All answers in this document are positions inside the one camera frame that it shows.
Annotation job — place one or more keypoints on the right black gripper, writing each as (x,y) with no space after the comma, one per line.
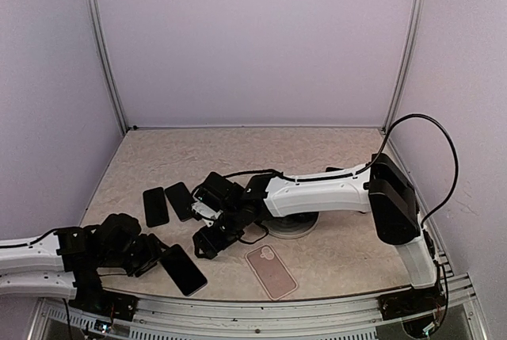
(209,245)

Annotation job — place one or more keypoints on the black smartphone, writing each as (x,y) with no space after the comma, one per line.
(181,201)
(155,208)
(182,270)

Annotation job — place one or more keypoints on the pink phone case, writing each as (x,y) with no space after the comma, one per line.
(271,272)

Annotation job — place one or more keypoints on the aluminium frame post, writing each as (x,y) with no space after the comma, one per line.
(106,67)
(404,67)

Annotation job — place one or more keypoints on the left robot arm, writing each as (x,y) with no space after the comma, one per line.
(64,262)

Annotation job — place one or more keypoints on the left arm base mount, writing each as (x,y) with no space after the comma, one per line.
(106,303)

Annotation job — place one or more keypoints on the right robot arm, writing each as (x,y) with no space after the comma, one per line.
(378,187)

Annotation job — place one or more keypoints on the left aluminium frame post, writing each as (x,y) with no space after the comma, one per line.
(106,67)

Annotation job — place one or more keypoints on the front aluminium rail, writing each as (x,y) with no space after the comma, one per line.
(350,317)

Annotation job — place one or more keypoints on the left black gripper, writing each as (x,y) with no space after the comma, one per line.
(151,253)

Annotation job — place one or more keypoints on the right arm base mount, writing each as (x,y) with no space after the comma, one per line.
(399,304)

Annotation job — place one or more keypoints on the white grey ceramic plate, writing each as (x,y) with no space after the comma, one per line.
(292,227)

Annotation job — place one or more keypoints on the right aluminium frame post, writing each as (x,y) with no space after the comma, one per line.
(404,67)

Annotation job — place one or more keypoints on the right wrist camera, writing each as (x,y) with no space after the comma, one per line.
(215,196)

